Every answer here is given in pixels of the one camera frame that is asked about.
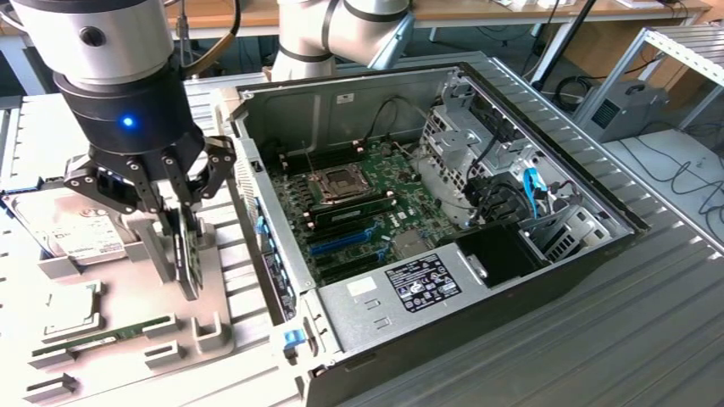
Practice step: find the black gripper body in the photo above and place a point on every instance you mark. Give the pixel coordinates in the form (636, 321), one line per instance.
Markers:
(129, 123)

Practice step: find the graphics card with metal bracket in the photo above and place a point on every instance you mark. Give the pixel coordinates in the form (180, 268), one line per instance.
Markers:
(189, 271)

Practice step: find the silver hard disk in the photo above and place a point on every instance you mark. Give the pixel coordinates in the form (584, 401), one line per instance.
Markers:
(56, 237)

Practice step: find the CPU socket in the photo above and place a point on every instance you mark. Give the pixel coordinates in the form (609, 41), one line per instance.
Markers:
(339, 184)

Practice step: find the black RAM slot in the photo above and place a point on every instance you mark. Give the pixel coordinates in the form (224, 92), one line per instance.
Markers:
(345, 202)

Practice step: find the green RAM stick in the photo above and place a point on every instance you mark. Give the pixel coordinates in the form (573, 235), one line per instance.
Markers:
(345, 216)
(101, 337)

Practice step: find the blue expansion slot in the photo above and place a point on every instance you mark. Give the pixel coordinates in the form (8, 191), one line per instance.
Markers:
(333, 245)

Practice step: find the grey parts rack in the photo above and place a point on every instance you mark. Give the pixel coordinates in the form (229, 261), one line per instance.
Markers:
(129, 305)

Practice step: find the silver CPU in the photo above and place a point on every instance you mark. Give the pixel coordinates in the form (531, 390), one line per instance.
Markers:
(71, 309)

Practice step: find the green motherboard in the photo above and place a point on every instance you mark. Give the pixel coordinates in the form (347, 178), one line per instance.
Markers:
(396, 169)

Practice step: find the black expansion slot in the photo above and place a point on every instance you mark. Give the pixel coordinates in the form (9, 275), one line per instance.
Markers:
(345, 265)

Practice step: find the silver chipset heatsink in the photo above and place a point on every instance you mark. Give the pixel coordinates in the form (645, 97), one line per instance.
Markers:
(409, 246)

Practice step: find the metal disk bay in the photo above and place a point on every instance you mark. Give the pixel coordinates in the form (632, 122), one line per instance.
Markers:
(447, 191)

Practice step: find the blue case latch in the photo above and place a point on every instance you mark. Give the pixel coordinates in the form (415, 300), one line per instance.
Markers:
(291, 339)

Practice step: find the grey power supply unit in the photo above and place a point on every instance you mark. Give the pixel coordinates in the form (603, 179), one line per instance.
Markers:
(361, 313)

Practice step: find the open black PC case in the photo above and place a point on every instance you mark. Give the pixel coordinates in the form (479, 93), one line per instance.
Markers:
(509, 322)

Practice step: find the black stand pole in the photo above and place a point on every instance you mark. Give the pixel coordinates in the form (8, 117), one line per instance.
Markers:
(576, 21)

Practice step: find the grey control box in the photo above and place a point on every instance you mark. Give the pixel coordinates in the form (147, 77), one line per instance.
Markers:
(628, 110)

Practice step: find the wooden desk white frame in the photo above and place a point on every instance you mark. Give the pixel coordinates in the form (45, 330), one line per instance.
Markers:
(621, 12)
(257, 23)

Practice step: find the aluminium slat frame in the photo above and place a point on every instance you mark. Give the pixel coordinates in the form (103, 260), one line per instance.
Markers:
(689, 46)

